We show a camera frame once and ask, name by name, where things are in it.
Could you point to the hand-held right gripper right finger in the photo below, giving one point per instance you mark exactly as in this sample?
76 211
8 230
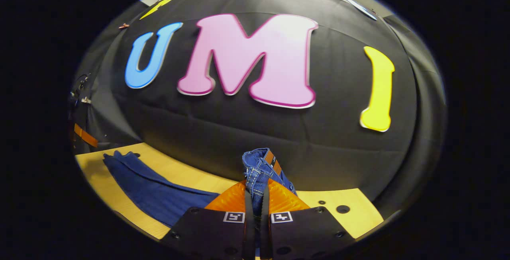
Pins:
265 236

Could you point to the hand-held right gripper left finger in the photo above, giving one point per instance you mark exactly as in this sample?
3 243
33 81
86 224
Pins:
250 236

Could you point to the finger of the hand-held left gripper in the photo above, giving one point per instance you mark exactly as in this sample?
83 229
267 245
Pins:
85 135

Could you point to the blue jeans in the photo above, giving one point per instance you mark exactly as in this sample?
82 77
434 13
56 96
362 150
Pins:
159 196

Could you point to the small copper clip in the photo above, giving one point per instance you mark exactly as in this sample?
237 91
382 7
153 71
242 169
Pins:
123 25

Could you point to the black backdrop cloth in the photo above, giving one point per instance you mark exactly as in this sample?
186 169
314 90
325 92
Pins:
239 132

